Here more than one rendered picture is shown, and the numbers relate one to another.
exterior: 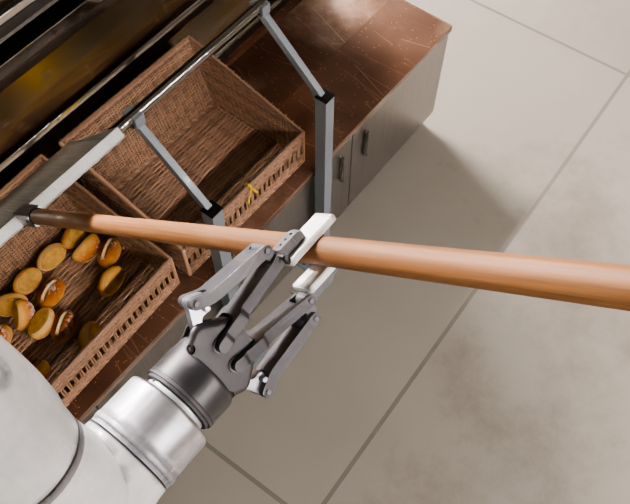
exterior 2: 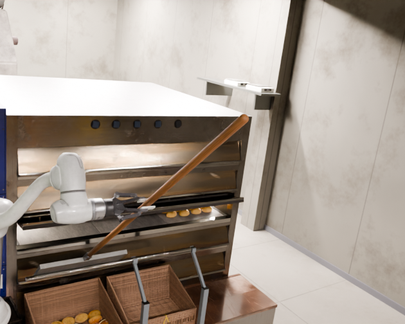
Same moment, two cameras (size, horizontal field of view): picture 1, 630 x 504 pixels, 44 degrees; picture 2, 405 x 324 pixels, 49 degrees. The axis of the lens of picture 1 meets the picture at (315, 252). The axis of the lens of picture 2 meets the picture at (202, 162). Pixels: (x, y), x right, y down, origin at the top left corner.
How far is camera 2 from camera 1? 153 cm
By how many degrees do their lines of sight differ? 46
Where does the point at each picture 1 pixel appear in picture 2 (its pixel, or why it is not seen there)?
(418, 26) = (263, 300)
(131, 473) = (89, 204)
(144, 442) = (94, 202)
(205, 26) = (177, 267)
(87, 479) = (82, 195)
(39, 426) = (81, 177)
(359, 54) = (234, 301)
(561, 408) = not seen: outside the picture
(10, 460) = (75, 177)
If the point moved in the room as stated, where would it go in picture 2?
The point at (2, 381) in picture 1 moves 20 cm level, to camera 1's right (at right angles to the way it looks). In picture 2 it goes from (81, 167) to (124, 177)
